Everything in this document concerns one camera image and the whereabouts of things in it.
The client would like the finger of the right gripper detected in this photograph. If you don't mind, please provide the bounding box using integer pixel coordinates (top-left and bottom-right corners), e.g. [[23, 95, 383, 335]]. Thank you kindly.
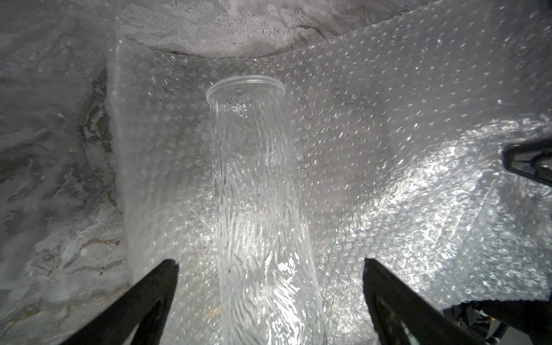
[[502, 137, 551, 187]]

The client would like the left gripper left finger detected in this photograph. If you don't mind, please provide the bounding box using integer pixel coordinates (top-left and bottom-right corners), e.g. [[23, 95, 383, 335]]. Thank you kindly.
[[63, 259, 179, 344]]

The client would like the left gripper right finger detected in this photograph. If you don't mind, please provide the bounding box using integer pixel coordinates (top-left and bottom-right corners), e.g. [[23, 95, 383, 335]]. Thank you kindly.
[[363, 258, 479, 344]]

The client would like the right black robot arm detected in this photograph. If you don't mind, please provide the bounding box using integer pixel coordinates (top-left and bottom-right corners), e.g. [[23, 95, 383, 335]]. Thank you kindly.
[[444, 137, 551, 344]]

